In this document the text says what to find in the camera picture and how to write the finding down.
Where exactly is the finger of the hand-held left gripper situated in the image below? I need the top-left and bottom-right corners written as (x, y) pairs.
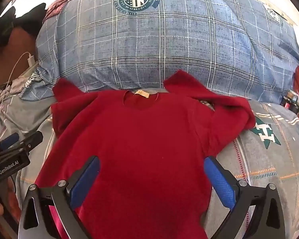
top-left (19, 131), bottom-right (44, 153)
top-left (0, 132), bottom-right (20, 153)

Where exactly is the white cable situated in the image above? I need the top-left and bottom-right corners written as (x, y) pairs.
top-left (0, 52), bottom-right (31, 142)

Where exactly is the red sweater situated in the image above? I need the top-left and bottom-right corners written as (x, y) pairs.
top-left (34, 70), bottom-right (257, 239)

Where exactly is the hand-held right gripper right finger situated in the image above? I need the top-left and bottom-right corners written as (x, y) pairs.
top-left (204, 156), bottom-right (286, 239)

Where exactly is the dark small box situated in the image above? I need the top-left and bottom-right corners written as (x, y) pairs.
top-left (280, 92), bottom-right (299, 120)

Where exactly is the blue plaid quilt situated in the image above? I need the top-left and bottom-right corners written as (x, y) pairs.
top-left (19, 0), bottom-right (299, 102)

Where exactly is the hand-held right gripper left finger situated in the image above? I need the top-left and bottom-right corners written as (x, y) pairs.
top-left (18, 156), bottom-right (100, 239)

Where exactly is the pink cloth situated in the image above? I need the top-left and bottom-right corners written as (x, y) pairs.
top-left (48, 204), bottom-right (68, 239)

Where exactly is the dark red patterned cloth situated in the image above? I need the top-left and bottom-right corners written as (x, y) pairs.
top-left (43, 0), bottom-right (90, 22)

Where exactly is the brown headboard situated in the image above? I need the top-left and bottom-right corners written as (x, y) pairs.
top-left (0, 27), bottom-right (39, 90)

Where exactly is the black cloth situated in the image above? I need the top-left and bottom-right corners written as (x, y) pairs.
top-left (0, 3), bottom-right (47, 48)

